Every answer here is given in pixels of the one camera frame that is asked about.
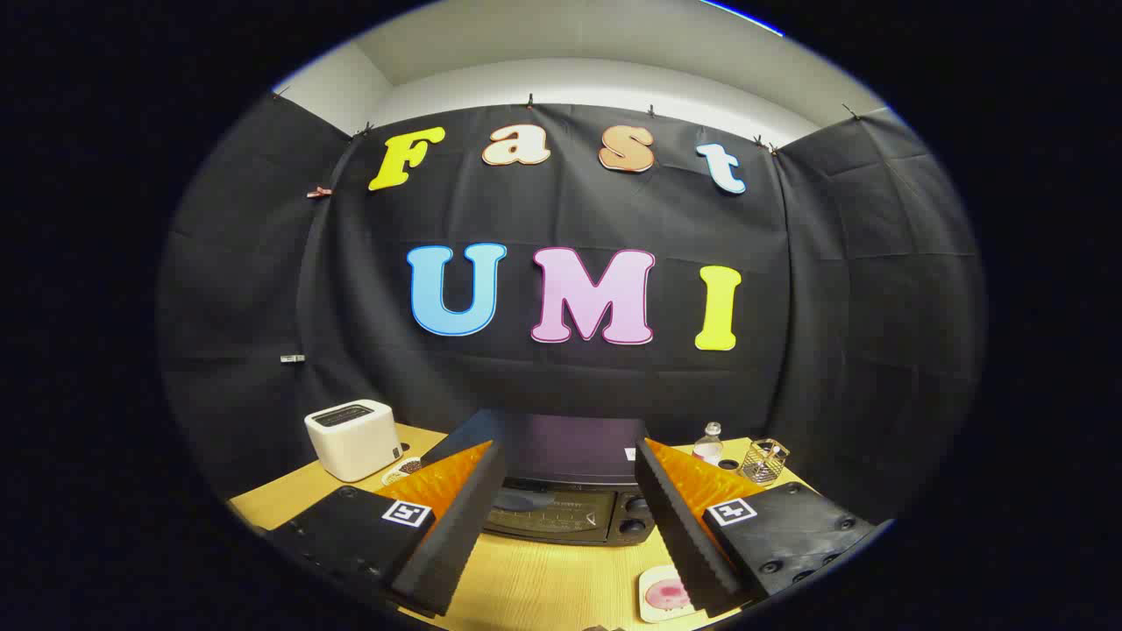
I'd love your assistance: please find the wire mesh holder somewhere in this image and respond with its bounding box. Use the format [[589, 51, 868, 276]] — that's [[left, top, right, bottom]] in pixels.
[[741, 438, 790, 486]]

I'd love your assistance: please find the black toaster oven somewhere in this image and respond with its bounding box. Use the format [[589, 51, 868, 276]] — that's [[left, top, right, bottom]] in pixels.
[[421, 408, 671, 547]]

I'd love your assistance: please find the white bread toaster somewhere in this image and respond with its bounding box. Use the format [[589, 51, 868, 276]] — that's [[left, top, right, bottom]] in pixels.
[[304, 400, 404, 483]]

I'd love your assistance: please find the clear plastic bottle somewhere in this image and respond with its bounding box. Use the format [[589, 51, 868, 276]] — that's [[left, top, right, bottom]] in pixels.
[[692, 422, 725, 465]]

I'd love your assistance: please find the cream square plate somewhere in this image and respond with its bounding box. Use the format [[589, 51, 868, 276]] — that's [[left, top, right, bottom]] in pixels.
[[638, 565, 702, 624]]

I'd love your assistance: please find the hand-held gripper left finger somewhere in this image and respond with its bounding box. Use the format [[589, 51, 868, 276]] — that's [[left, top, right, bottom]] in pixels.
[[263, 440, 508, 617]]

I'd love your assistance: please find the pink ham slice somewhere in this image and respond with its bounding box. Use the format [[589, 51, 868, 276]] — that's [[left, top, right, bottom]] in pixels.
[[644, 578, 690, 613]]

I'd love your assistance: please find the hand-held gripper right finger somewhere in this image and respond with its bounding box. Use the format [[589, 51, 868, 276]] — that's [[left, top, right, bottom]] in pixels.
[[634, 437, 879, 619]]

